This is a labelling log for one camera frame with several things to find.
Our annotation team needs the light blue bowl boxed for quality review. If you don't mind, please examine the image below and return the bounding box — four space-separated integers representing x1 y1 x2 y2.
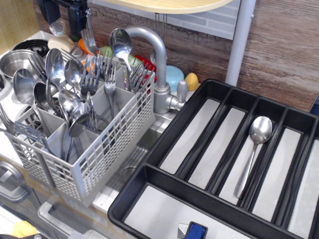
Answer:
166 65 184 87

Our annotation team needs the hanging perforated ladle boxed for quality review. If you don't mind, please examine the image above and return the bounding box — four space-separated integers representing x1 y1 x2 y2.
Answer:
49 19 66 37

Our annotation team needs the hanging steel fork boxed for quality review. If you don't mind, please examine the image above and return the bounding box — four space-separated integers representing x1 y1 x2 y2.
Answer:
81 15 98 57

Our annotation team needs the blue object at bottom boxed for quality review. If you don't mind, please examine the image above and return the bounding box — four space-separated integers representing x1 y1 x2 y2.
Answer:
184 222 208 239

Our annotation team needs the small steel spoon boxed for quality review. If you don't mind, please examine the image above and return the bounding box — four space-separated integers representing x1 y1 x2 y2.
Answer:
64 60 82 94

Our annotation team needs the steel fork centre compartment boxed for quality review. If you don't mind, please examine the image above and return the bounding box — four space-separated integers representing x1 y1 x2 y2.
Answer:
104 65 118 120

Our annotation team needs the wooden shelf board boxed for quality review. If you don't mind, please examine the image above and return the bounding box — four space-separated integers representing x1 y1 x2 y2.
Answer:
102 0 232 14

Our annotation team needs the steel pot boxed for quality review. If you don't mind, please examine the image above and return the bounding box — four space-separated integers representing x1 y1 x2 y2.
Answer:
0 49 37 81

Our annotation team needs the orange toy vegetable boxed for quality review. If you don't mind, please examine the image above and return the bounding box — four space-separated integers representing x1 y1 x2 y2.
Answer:
78 38 99 56

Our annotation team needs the tall steel spoon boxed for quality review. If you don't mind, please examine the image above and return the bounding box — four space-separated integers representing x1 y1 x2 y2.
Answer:
110 28 132 73

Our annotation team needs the white metal post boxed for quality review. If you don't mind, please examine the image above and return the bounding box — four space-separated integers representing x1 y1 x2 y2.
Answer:
225 0 256 86

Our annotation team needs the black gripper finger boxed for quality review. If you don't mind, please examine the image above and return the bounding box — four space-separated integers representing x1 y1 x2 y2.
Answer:
68 4 88 35
41 1 60 23

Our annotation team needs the large steel spoon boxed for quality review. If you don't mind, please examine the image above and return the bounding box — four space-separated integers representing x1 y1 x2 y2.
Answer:
45 48 65 90
13 69 36 108

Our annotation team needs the yellow toy corn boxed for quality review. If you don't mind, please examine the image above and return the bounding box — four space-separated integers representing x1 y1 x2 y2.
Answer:
184 73 199 91

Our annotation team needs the steel fork left edge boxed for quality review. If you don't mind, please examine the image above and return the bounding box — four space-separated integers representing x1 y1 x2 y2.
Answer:
0 105 43 142

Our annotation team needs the black cutlery tray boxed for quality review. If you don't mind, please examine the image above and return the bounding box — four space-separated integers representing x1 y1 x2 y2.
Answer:
108 80 319 239

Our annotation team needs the black stove burner coil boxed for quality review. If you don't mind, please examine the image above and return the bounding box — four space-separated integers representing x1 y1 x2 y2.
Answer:
13 39 49 58

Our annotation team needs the red toy pepper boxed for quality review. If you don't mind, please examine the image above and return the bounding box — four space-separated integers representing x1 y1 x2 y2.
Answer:
134 55 157 73

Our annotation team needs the steel spoon in tray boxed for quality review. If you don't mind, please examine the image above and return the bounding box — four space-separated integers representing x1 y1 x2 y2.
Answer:
233 116 272 199

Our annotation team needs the grey plastic cutlery basket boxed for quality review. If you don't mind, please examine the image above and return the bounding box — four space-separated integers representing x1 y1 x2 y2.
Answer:
8 70 155 207

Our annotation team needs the grey metal faucet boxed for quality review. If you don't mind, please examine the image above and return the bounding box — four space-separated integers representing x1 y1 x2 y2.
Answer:
125 26 188 113

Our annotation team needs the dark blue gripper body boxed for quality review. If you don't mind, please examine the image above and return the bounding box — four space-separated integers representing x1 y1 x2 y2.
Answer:
37 0 88 7

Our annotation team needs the cream toy bread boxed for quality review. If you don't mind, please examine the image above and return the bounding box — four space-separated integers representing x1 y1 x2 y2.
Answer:
48 36 75 53

